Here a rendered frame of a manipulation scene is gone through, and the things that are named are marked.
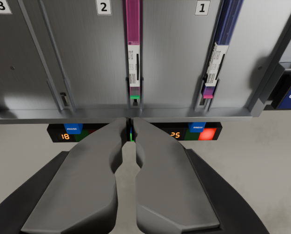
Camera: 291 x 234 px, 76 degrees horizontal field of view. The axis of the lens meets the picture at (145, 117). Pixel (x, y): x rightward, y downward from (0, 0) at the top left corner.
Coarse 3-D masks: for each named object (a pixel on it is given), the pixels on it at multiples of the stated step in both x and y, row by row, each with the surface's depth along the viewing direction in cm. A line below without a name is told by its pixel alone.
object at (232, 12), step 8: (232, 0) 20; (240, 0) 20; (232, 8) 20; (240, 8) 20; (224, 16) 21; (232, 16) 21; (224, 24) 21; (232, 24) 21; (224, 32) 22; (232, 32) 22; (216, 40) 23; (224, 40) 23; (208, 88) 28
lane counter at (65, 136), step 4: (56, 132) 36; (60, 132) 36; (64, 132) 36; (56, 136) 37; (60, 136) 37; (64, 136) 37; (68, 136) 37; (60, 140) 38; (64, 140) 38; (68, 140) 38; (72, 140) 38
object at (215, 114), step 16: (64, 96) 33; (0, 112) 30; (16, 112) 30; (32, 112) 30; (48, 112) 30; (64, 112) 30; (80, 112) 30; (96, 112) 30; (112, 112) 30; (128, 112) 30; (144, 112) 31; (160, 112) 31; (176, 112) 31; (192, 112) 31; (208, 112) 31; (224, 112) 31; (240, 112) 31
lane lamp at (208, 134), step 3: (204, 129) 37; (207, 129) 37; (210, 129) 37; (213, 129) 37; (201, 132) 37; (204, 132) 37; (207, 132) 38; (210, 132) 38; (213, 132) 38; (201, 135) 38; (204, 135) 38; (207, 135) 38; (210, 135) 38; (213, 135) 38; (198, 138) 39; (201, 138) 39; (204, 138) 39; (207, 138) 39; (210, 138) 39
